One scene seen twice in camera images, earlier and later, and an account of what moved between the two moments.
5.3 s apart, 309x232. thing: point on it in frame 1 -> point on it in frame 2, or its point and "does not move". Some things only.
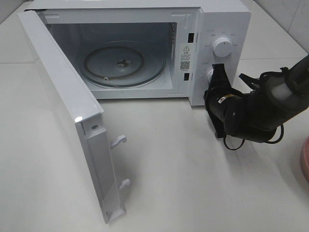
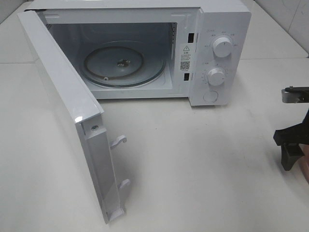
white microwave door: x=86 y=112 does not move
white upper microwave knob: x=222 y=47 does not move
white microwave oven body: x=153 y=50 does not move
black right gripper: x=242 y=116 -> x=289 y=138
